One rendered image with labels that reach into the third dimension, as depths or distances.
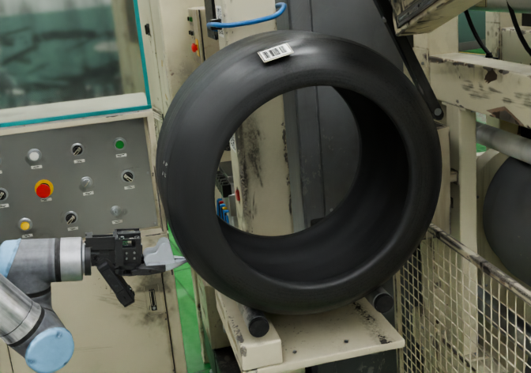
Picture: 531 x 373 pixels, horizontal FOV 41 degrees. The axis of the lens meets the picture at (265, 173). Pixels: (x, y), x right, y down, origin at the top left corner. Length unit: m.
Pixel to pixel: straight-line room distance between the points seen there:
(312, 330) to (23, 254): 0.67
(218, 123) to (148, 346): 1.09
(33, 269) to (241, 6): 0.76
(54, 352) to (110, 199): 0.83
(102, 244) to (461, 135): 0.96
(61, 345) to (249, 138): 0.69
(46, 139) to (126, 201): 0.29
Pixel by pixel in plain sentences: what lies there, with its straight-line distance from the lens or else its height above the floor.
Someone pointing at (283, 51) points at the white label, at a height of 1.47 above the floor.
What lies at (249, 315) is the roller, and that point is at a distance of 1.53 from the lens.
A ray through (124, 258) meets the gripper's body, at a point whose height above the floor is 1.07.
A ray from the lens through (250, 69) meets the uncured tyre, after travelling 1.35.
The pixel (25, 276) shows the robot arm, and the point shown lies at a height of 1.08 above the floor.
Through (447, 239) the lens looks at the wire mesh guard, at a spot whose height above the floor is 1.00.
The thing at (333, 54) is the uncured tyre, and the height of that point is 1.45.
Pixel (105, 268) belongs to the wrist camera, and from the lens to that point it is 1.50.
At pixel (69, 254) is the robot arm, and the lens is 1.48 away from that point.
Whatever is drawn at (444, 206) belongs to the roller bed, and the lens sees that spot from 1.91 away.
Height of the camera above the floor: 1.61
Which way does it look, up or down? 16 degrees down
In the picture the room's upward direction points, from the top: 5 degrees counter-clockwise
